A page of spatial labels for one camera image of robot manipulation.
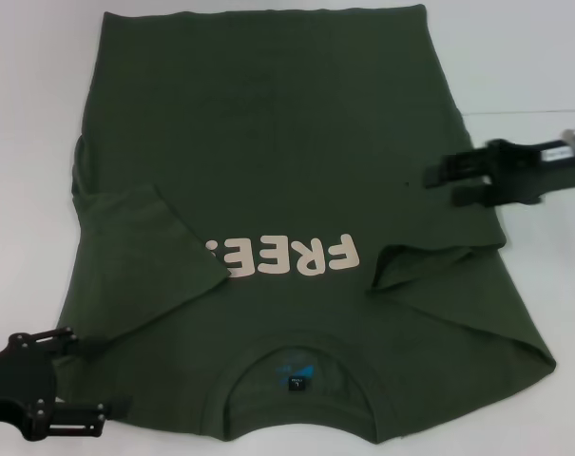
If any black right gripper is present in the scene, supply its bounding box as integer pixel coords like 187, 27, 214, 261
422, 138, 575, 208

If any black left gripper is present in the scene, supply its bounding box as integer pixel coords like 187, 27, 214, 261
0, 326, 133, 441

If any dark green FREE t-shirt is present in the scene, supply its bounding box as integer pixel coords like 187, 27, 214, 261
52, 3, 557, 446

